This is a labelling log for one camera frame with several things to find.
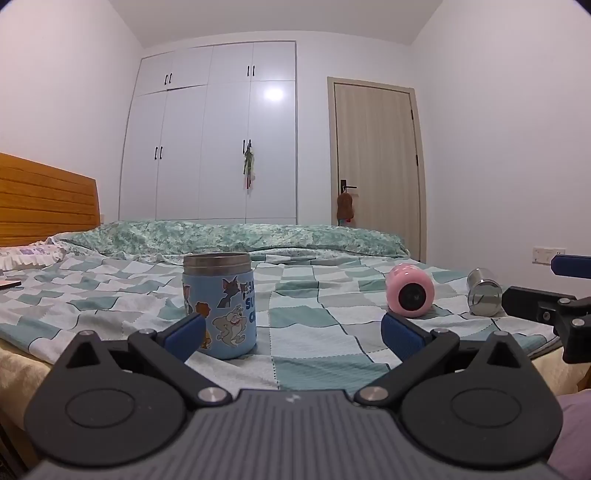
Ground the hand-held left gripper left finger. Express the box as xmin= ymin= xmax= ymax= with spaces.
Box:
xmin=54 ymin=313 xmax=232 ymax=409

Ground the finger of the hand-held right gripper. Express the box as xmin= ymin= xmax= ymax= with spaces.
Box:
xmin=551 ymin=253 xmax=591 ymax=278
xmin=502 ymin=286 xmax=591 ymax=364

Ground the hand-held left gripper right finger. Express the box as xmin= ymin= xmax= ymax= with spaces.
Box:
xmin=354 ymin=311 xmax=537 ymax=409

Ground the pink cup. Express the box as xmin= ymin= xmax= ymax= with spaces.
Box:
xmin=385 ymin=263 xmax=436 ymax=319

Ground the stainless steel cup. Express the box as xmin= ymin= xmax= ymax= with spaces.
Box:
xmin=466 ymin=267 xmax=503 ymax=317

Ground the blue cartoon print cup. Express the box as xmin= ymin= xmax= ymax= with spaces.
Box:
xmin=182 ymin=252 xmax=258 ymax=361

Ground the green checked bed sheet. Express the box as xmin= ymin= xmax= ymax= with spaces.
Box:
xmin=0 ymin=250 xmax=562 ymax=394

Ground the green floral quilt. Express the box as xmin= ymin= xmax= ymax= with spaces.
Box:
xmin=47 ymin=220 xmax=411 ymax=260

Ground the person's pink clothing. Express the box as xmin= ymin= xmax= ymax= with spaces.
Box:
xmin=547 ymin=391 xmax=591 ymax=480

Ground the yellow mattress cover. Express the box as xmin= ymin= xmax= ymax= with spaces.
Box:
xmin=0 ymin=343 xmax=58 ymax=468

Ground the frilled printed pillow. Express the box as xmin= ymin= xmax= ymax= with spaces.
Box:
xmin=0 ymin=244 xmax=68 ymax=271

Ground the beige wooden door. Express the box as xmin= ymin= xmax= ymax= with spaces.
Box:
xmin=327 ymin=76 xmax=428 ymax=262

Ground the green hanging ornament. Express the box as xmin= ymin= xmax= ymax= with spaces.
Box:
xmin=242 ymin=147 xmax=257 ymax=190

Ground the wooden headboard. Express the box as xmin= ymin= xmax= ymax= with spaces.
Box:
xmin=0 ymin=152 xmax=101 ymax=248

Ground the white wardrobe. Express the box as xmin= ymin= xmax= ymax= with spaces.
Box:
xmin=118 ymin=41 xmax=299 ymax=226

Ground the white wall socket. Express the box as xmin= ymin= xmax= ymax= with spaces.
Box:
xmin=532 ymin=247 xmax=567 ymax=265

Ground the brown pouch on door handle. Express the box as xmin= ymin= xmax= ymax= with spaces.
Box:
xmin=335 ymin=191 xmax=356 ymax=227

